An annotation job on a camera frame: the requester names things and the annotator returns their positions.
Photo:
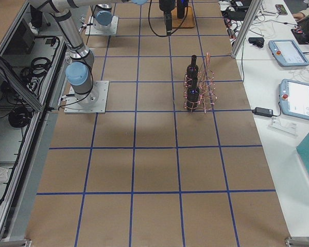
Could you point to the far teach pendant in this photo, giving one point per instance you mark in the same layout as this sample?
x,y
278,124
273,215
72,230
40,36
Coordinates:
x,y
287,53

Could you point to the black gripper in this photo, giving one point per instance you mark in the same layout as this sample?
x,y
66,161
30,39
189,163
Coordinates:
x,y
164,5

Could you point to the dark wine bottle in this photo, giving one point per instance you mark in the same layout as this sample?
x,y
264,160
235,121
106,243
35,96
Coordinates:
x,y
192,95
181,6
192,69

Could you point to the smartphone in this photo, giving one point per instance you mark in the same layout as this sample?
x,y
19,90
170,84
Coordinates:
x,y
280,9

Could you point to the copper wire bottle basket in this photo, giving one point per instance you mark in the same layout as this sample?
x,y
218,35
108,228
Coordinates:
x,y
207,97

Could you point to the aluminium frame post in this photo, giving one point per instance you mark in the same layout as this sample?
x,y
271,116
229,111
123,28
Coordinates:
x,y
250,16

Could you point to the black webcam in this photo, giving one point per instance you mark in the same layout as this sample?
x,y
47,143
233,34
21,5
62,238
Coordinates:
x,y
256,41

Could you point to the near teach pendant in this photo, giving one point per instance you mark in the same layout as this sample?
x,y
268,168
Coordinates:
x,y
294,98

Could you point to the clear acrylic stand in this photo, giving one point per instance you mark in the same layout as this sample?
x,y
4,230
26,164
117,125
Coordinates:
x,y
286,127

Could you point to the black power brick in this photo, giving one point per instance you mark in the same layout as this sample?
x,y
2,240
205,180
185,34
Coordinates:
x,y
262,112

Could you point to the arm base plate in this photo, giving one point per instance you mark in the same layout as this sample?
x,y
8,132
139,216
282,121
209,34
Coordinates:
x,y
95,102
100,30

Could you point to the teach pendant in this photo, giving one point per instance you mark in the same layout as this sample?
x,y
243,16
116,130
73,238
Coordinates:
x,y
287,53
294,98

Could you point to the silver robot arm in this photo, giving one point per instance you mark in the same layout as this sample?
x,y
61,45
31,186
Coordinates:
x,y
79,72
102,16

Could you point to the wooden tray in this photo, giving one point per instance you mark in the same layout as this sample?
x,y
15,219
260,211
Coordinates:
x,y
189,21

